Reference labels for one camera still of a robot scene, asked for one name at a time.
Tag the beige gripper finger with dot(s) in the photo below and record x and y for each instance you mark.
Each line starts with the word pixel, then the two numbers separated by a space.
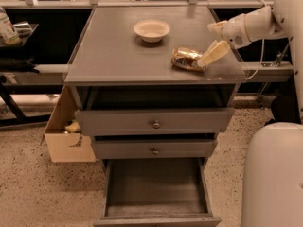
pixel 218 29
pixel 217 50

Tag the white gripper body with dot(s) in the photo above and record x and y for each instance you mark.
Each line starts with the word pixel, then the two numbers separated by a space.
pixel 234 31

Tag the orange soda can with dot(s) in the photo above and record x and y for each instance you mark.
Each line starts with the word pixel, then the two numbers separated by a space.
pixel 186 58

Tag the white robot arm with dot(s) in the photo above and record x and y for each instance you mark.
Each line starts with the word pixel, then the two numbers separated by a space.
pixel 272 193

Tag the grey top drawer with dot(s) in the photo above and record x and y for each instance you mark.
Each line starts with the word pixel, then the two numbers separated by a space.
pixel 151 112

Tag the grey drawer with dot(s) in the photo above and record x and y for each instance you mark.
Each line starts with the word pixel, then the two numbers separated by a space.
pixel 156 193
pixel 154 146
pixel 151 112

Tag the grey drawer cabinet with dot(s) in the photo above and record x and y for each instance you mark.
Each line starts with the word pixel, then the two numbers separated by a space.
pixel 112 57

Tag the grey middle drawer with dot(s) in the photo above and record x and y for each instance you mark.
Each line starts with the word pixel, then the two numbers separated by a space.
pixel 154 146

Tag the grey bottom drawer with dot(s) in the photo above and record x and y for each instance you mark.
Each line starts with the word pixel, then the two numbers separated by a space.
pixel 156 193

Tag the metal clamp rod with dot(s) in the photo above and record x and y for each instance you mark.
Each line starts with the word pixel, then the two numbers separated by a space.
pixel 280 56

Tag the white bowl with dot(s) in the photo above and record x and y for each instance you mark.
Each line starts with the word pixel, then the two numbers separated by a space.
pixel 151 31

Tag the black office chair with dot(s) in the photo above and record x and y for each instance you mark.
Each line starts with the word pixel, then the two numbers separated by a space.
pixel 284 109

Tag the yellow item in box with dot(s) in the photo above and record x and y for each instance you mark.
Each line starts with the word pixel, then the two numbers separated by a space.
pixel 74 127

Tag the cardboard box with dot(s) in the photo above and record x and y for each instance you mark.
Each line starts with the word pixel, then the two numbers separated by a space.
pixel 66 146

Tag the shiny foil packet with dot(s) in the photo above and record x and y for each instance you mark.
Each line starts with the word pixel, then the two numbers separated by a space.
pixel 23 28

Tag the dark side shelf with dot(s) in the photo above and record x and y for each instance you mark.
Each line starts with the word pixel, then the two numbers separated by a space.
pixel 23 40

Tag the plastic bottle green label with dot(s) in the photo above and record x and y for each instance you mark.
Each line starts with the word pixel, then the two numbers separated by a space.
pixel 7 30

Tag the black bag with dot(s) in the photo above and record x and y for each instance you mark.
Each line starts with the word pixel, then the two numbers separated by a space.
pixel 17 65

